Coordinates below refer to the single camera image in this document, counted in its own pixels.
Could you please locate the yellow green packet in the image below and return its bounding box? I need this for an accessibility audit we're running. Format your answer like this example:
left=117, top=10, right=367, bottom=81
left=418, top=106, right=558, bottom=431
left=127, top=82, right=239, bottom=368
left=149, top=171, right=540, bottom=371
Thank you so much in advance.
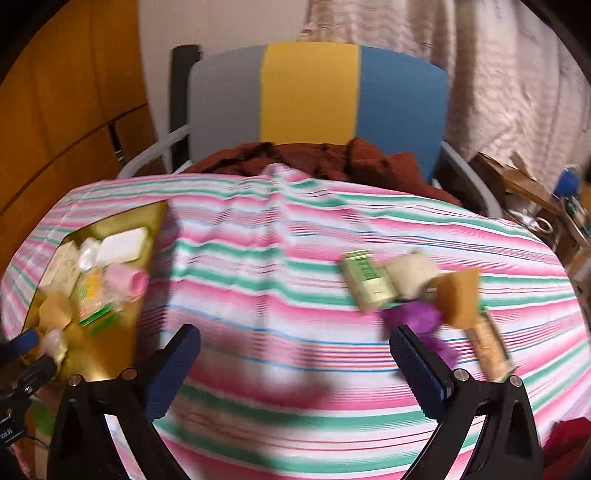
left=77, top=268, right=120, bottom=336

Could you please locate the beige printed carton box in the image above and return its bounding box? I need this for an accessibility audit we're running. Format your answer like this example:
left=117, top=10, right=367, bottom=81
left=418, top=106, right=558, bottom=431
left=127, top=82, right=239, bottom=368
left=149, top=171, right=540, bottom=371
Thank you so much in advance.
left=38, top=241, right=80, bottom=297

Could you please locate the pink plastic roll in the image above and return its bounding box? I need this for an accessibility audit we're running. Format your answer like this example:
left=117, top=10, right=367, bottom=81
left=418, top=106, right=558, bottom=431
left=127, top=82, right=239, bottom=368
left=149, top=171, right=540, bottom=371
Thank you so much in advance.
left=104, top=264, right=149, bottom=301

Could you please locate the clear plastic bag bundle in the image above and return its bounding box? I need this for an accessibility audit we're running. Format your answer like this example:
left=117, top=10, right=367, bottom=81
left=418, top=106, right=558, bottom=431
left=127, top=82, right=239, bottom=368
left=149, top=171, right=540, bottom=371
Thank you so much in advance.
left=78, top=237, right=101, bottom=272

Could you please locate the purple plastic toy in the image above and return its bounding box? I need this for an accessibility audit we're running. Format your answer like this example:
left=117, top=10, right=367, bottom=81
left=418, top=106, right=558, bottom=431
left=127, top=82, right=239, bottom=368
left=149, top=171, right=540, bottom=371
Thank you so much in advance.
left=381, top=300, right=459, bottom=369

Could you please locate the white soap bar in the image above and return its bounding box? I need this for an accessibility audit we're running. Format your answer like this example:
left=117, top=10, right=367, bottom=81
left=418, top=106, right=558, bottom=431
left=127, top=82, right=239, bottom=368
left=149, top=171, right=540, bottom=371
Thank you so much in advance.
left=95, top=227, right=149, bottom=267

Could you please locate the white cream roll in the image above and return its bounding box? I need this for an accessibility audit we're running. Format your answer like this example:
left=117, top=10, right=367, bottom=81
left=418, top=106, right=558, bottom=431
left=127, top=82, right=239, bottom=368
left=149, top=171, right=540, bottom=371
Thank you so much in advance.
left=385, top=250, right=440, bottom=301

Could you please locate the green gold small box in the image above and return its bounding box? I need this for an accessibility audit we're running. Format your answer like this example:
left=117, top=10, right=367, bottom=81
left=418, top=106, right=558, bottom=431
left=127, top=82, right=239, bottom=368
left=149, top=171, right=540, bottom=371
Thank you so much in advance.
left=339, top=250, right=398, bottom=314

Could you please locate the cork patterned bar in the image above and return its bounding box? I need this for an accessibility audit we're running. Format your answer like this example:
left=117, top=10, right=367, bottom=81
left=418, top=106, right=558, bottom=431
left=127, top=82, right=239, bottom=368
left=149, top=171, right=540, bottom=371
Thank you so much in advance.
left=466, top=311, right=515, bottom=382

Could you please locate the gold metal tin tray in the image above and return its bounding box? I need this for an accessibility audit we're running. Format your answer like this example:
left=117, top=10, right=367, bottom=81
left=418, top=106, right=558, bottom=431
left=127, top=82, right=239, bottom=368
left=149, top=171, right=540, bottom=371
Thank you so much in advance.
left=23, top=201, right=169, bottom=383

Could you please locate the striped pink green cloth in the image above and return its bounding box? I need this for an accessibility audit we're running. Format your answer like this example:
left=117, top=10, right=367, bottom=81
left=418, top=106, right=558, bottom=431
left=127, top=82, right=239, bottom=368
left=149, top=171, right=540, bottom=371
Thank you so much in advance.
left=1, top=165, right=590, bottom=479

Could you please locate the cluttered side table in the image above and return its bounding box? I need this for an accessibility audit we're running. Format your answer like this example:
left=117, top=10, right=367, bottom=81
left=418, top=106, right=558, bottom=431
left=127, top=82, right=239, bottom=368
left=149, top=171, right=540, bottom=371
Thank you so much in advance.
left=470, top=153, right=590, bottom=300

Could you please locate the blue mug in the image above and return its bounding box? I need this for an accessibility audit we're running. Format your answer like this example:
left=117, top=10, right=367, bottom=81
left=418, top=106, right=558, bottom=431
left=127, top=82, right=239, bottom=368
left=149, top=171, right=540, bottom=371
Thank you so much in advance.
left=553, top=164, right=582, bottom=198

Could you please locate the wooden wardrobe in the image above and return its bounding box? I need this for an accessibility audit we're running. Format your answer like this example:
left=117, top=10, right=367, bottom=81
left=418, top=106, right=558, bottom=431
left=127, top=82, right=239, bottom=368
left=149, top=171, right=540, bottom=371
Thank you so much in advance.
left=1, top=1, right=156, bottom=266

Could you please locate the dark red garment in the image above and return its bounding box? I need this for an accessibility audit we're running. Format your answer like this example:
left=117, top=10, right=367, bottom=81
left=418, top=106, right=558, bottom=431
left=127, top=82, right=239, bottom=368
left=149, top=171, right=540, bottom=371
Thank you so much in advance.
left=187, top=137, right=461, bottom=206

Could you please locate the black rolled mat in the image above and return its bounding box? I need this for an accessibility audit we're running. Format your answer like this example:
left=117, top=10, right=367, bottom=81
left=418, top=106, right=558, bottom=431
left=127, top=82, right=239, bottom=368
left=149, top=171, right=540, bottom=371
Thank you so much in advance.
left=169, top=44, right=201, bottom=171

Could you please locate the pink patterned curtain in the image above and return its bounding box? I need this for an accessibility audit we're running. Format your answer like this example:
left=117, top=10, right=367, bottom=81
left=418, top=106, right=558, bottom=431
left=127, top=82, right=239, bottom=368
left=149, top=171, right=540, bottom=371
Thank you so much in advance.
left=298, top=0, right=590, bottom=189

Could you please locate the grey yellow blue chair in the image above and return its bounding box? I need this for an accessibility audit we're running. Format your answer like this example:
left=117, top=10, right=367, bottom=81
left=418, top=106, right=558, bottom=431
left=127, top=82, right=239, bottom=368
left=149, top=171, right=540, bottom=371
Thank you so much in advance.
left=118, top=42, right=503, bottom=218

